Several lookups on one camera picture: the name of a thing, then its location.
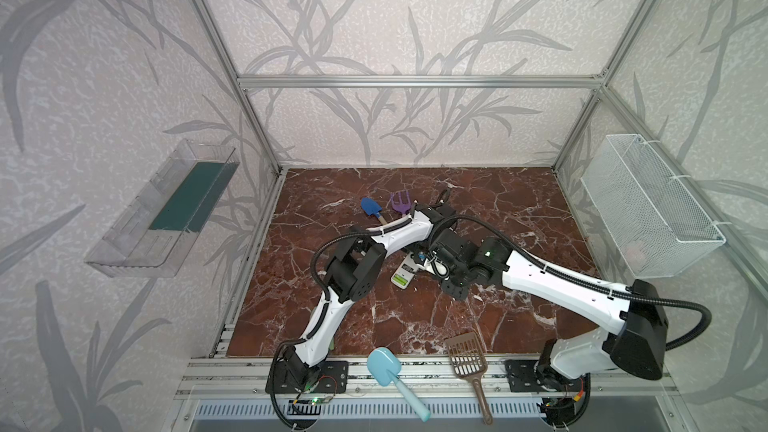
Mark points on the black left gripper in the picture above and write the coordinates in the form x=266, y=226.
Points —
x=437, y=212

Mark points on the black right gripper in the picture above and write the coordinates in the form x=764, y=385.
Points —
x=429, y=261

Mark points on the white remote control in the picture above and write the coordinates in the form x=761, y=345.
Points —
x=405, y=273

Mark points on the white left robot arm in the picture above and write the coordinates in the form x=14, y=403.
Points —
x=346, y=269

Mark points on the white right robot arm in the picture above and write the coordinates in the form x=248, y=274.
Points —
x=635, y=327

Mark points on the purple toy rake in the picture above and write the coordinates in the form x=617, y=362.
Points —
x=401, y=202

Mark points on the blue toy shovel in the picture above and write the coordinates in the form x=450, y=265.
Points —
x=373, y=209

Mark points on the brown litter scoop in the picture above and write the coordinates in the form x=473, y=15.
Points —
x=468, y=360

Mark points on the light blue plastic scoop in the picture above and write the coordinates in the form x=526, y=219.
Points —
x=385, y=368

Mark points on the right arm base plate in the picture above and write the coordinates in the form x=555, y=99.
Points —
x=523, y=376

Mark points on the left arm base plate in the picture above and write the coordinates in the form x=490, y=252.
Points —
x=329, y=377

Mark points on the white wire mesh basket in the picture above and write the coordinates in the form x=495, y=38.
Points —
x=657, y=225

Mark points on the aluminium front rail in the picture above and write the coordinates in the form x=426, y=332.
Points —
x=427, y=375

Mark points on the clear plastic wall shelf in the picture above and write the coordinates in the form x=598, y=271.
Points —
x=156, y=232

